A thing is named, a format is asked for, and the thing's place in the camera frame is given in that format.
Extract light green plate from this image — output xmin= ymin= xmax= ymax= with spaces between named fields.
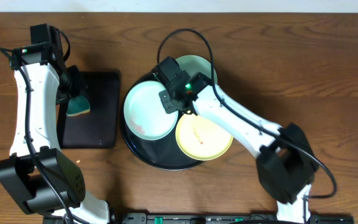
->
xmin=175 ymin=55 xmax=211 ymax=83
xmin=124 ymin=80 xmax=178 ymax=141

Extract green yellow sponge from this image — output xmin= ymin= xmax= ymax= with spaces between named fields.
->
xmin=66 ymin=95 xmax=90 ymax=117

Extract yellow plate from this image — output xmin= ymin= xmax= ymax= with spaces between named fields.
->
xmin=175 ymin=114 xmax=233 ymax=161

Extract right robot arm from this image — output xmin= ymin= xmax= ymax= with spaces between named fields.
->
xmin=152 ymin=57 xmax=318 ymax=223

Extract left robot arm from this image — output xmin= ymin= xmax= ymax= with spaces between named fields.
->
xmin=0 ymin=43 xmax=111 ymax=223

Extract rectangular black tray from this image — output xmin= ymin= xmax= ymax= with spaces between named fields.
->
xmin=57 ymin=71 xmax=120 ymax=149

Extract round black tray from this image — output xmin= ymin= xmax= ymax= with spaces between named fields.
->
xmin=120 ymin=73 xmax=204 ymax=170

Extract right black cable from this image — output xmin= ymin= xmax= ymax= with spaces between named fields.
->
xmin=156 ymin=28 xmax=337 ymax=224

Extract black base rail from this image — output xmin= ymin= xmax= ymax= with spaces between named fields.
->
xmin=42 ymin=212 xmax=355 ymax=224

